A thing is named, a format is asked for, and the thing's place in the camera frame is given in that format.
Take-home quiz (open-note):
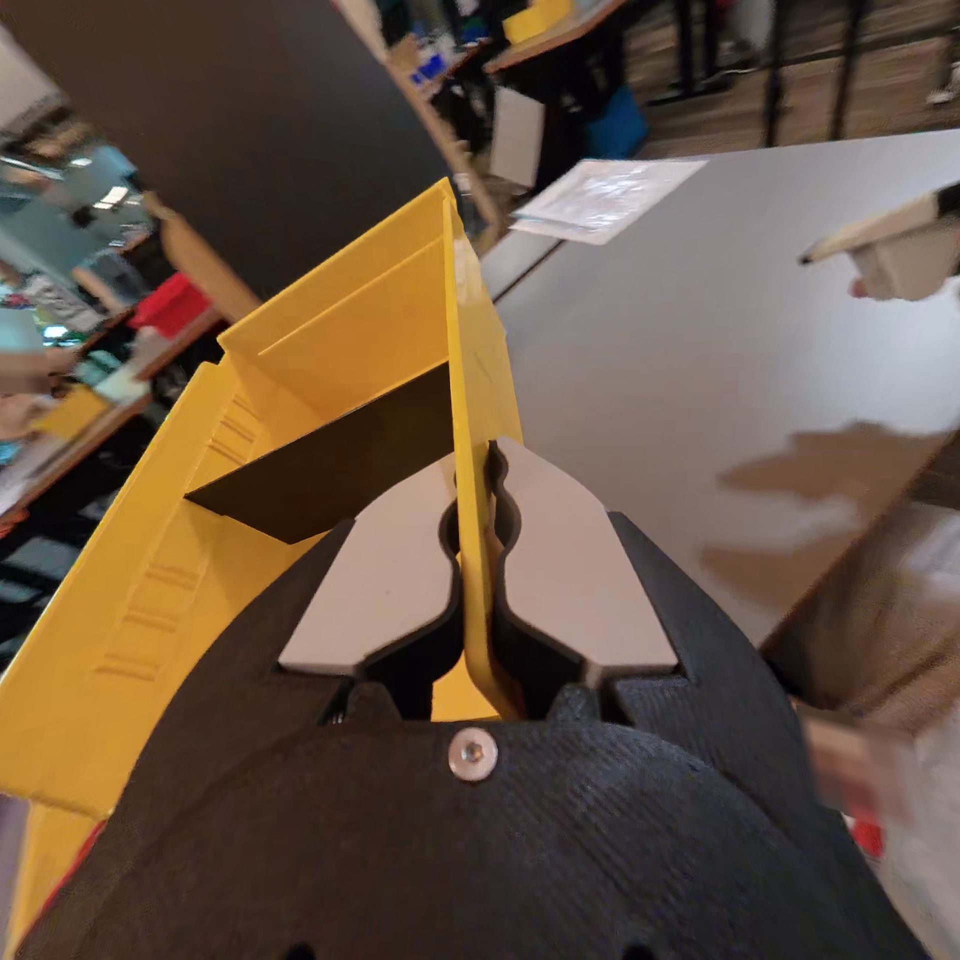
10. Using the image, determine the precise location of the wood-edged dark board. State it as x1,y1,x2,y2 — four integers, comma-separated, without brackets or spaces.
0,0,502,320

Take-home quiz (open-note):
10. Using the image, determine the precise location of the grey flat panel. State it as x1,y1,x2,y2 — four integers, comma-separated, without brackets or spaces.
489,86,546,189

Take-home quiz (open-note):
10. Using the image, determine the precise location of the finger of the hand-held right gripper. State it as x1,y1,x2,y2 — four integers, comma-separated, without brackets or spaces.
849,225,960,303
797,182,960,267

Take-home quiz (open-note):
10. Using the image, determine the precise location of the small yellow plastic bin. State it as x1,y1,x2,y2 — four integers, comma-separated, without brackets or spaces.
501,0,575,45

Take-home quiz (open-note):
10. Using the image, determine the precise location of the long wood-edged table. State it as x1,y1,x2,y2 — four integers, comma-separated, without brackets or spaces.
483,0,630,76

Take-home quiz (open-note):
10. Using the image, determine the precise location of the black bin divider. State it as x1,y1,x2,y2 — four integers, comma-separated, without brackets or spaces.
183,367,456,545

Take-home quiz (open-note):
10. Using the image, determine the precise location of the laminated paper sheet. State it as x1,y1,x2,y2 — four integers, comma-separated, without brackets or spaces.
510,157,710,246

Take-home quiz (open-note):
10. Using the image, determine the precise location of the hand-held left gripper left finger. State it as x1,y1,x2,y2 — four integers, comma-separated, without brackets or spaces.
277,452,465,680

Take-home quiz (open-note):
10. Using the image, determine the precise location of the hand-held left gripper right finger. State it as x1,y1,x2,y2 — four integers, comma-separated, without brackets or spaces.
486,437,681,691

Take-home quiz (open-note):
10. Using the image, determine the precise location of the blue plastic bin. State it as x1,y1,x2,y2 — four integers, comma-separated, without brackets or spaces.
585,86,651,160

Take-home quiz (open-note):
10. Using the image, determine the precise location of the red plastic bin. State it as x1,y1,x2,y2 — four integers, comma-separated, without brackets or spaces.
127,271,215,339

